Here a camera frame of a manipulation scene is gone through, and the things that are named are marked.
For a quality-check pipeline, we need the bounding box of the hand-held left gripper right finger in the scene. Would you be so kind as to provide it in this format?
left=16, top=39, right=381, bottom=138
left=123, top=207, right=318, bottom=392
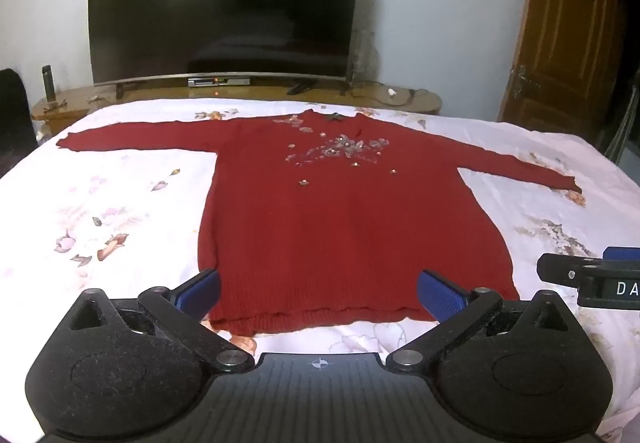
left=385, top=269, right=572, bottom=374

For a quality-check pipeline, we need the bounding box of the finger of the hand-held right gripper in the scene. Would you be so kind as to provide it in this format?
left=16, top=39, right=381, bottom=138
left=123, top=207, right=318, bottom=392
left=537, top=246, right=640, bottom=284

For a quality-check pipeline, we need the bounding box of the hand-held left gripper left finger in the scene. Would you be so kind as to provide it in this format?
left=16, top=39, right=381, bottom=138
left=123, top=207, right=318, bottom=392
left=67, top=268, right=256, bottom=374

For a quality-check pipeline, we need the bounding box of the red knit sweater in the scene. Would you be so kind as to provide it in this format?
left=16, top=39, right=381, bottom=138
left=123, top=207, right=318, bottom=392
left=55, top=109, right=584, bottom=337

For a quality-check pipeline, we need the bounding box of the floral white bed sheet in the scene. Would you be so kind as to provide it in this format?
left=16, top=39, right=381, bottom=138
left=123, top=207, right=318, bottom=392
left=0, top=98, right=640, bottom=443

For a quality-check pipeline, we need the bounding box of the wooden television stand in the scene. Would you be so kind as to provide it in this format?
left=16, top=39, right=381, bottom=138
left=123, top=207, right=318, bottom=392
left=31, top=81, right=443, bottom=140

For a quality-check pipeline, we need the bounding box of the silver set-top box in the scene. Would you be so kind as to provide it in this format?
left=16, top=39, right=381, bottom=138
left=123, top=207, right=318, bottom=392
left=187, top=77, right=251, bottom=88

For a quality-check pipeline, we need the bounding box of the brown wooden door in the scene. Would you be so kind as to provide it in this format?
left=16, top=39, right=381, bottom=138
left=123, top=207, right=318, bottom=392
left=497, top=0, right=627, bottom=144

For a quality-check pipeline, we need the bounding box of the black chair back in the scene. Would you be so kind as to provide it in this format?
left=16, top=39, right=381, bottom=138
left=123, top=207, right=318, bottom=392
left=0, top=68, right=37, bottom=176

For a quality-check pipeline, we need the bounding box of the metal door handle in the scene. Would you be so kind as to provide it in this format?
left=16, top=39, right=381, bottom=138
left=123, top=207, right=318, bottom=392
left=510, top=65, right=542, bottom=100

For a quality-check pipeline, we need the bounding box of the black cable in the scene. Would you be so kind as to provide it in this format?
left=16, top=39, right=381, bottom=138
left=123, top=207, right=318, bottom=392
left=350, top=80, right=427, bottom=106

